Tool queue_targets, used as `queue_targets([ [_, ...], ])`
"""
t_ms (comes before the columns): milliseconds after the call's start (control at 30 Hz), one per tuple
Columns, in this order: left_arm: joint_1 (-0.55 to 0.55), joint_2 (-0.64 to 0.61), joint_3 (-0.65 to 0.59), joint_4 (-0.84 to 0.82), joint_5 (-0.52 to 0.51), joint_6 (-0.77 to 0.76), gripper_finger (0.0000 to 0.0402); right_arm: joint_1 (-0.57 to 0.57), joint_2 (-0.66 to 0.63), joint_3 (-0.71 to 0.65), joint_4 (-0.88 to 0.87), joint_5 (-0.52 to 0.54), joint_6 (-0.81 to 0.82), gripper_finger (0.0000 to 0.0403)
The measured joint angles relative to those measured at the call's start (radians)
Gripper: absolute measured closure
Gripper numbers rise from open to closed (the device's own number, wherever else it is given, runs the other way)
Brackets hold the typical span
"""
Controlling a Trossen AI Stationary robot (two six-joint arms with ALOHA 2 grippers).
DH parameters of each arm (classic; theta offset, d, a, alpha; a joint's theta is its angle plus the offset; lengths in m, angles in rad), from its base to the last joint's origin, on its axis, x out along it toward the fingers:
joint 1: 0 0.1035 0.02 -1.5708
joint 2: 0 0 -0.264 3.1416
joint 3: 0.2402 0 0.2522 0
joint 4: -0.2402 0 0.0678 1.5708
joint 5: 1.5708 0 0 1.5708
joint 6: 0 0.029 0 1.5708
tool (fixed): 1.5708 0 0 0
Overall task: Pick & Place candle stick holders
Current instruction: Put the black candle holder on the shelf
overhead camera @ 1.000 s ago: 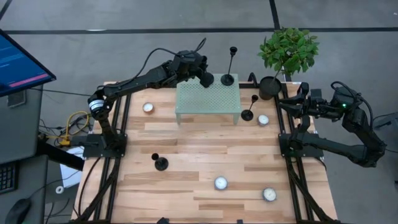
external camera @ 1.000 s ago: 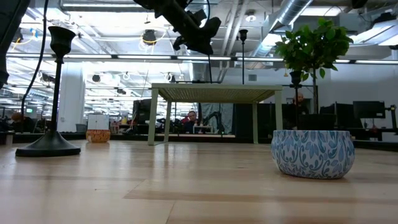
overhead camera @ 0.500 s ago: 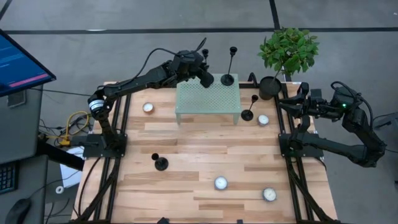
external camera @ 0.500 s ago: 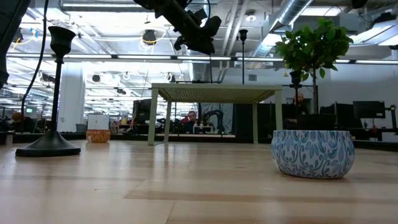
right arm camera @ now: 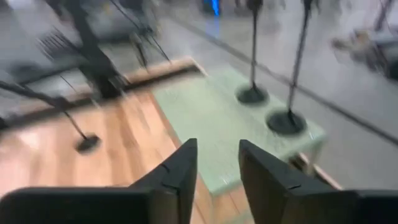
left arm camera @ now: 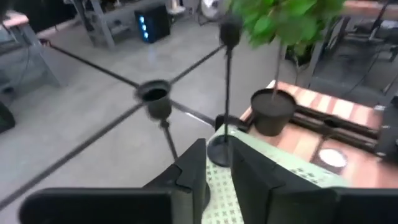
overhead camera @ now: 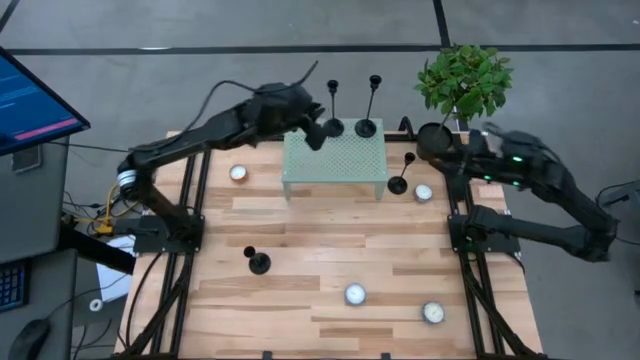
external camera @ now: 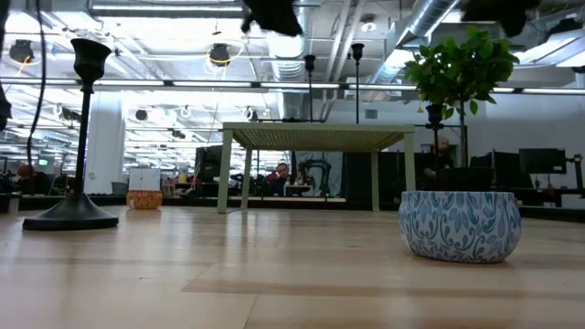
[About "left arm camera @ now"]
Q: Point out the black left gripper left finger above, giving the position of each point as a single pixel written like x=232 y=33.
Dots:
x=180 y=199

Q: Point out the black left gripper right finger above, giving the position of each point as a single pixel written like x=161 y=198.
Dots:
x=264 y=199

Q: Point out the maroon patterned candle tin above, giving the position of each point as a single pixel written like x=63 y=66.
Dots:
x=332 y=158

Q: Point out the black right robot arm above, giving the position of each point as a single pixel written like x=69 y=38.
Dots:
x=388 y=133

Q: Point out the pale green perforated metal shelf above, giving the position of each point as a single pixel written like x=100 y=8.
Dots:
x=222 y=199

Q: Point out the green potted plant black pot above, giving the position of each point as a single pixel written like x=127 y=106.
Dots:
x=272 y=115

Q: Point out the black computer tower blue lights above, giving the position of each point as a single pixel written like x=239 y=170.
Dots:
x=152 y=23

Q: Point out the grey table wooden top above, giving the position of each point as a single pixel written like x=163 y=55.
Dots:
x=102 y=25

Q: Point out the black rounded object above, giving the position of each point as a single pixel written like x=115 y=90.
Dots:
x=5 y=119

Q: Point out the grey workbench wooden top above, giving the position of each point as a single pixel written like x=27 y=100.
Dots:
x=31 y=56

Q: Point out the black frame clamp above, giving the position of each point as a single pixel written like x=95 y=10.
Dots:
x=230 y=119

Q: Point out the wooden desk black frame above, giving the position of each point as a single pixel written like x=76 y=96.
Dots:
x=367 y=7

